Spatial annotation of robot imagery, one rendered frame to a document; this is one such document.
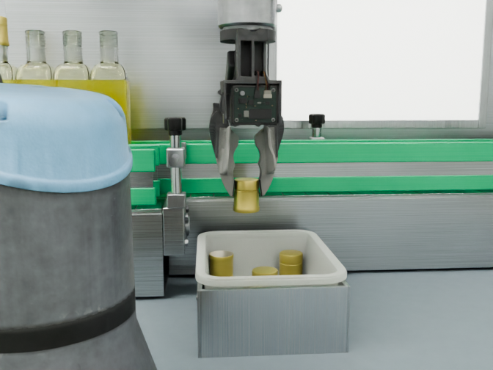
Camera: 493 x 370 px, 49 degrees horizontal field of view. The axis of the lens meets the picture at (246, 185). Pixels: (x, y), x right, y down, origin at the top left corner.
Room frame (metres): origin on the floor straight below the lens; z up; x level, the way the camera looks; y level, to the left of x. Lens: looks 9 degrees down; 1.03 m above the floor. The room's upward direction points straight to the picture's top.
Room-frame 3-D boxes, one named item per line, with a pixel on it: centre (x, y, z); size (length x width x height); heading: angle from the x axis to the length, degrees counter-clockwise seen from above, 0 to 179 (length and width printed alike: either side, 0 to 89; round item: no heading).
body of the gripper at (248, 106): (0.69, 0.00, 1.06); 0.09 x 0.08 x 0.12; 6
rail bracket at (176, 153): (0.77, 0.10, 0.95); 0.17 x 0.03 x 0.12; 4
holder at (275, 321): (0.70, -0.02, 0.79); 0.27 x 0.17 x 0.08; 4
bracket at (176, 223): (0.78, 0.10, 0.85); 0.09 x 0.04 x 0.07; 4
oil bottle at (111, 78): (0.88, 0.22, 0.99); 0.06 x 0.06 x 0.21; 5
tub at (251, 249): (0.68, -0.02, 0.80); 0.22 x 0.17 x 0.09; 4
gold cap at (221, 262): (0.75, 0.04, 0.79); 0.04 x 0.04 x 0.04
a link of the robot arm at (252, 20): (0.70, 0.00, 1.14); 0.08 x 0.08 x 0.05
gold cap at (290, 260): (0.76, -0.07, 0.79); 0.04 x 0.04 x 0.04
